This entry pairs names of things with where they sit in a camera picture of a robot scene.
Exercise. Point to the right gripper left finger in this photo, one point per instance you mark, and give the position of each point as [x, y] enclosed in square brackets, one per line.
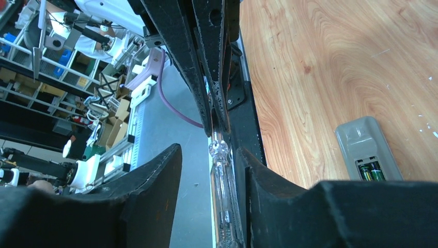
[135, 210]

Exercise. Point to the grey remote control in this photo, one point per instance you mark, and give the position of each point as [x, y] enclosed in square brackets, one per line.
[362, 141]

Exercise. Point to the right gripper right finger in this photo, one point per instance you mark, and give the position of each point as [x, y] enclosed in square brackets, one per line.
[278, 213]

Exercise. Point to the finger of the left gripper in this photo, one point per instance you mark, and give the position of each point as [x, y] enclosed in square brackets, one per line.
[172, 21]
[210, 19]

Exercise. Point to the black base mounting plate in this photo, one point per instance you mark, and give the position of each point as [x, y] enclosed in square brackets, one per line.
[243, 118]

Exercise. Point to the green battery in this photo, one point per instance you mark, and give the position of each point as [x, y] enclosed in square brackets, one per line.
[365, 172]
[376, 171]

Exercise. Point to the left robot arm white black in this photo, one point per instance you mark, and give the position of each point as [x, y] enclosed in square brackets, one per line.
[198, 37]

